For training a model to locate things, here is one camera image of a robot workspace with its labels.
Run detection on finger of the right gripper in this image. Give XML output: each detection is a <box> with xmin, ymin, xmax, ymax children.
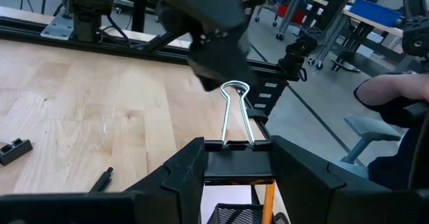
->
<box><xmin>189</xmin><ymin>38</ymin><xmax>255</xmax><ymax>93</ymax></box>

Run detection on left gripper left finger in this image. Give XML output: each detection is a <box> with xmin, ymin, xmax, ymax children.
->
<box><xmin>123</xmin><ymin>137</ymin><xmax>206</xmax><ymax>224</ymax></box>

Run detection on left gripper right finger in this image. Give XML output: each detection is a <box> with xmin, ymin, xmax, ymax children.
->
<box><xmin>270</xmin><ymin>135</ymin><xmax>391</xmax><ymax>224</ymax></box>

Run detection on orange pencil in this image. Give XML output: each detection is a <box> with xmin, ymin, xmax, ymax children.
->
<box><xmin>261</xmin><ymin>182</ymin><xmax>277</xmax><ymax>224</ymax></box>

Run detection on large black binder clip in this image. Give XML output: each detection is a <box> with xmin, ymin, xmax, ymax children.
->
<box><xmin>203</xmin><ymin>80</ymin><xmax>277</xmax><ymax>186</ymax></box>

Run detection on black mesh desk organizer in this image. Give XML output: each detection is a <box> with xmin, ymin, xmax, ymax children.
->
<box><xmin>206</xmin><ymin>202</ymin><xmax>291</xmax><ymax>224</ymax></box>

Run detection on black pen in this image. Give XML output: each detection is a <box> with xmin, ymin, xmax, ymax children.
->
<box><xmin>87</xmin><ymin>166</ymin><xmax>115</xmax><ymax>195</ymax></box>

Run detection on small black binder clip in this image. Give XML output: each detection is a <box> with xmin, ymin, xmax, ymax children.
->
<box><xmin>0</xmin><ymin>137</ymin><xmax>34</xmax><ymax>166</ymax></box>

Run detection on black clamp knob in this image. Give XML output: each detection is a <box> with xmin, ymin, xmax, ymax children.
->
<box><xmin>278</xmin><ymin>32</ymin><xmax>318</xmax><ymax>83</ymax></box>

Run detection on red plastic bin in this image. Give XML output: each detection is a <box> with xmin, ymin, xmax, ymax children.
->
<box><xmin>277</xmin><ymin>4</ymin><xmax>308</xmax><ymax>26</ymax></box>

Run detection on grey chair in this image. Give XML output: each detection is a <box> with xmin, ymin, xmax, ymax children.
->
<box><xmin>341</xmin><ymin>115</ymin><xmax>402</xmax><ymax>166</ymax></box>

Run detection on wooden workbench grey legs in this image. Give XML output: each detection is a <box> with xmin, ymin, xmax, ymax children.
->
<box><xmin>274</xmin><ymin>0</ymin><xmax>405</xmax><ymax>72</ymax></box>

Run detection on person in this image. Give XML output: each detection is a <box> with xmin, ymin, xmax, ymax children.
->
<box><xmin>353</xmin><ymin>72</ymin><xmax>429</xmax><ymax>191</ymax></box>

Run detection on blue plastic bin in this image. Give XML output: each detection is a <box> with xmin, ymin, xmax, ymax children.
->
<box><xmin>350</xmin><ymin>0</ymin><xmax>402</xmax><ymax>27</ymax></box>

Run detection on black aluminium table frame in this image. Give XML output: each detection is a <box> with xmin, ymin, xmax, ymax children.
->
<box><xmin>0</xmin><ymin>15</ymin><xmax>304</xmax><ymax>141</ymax></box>

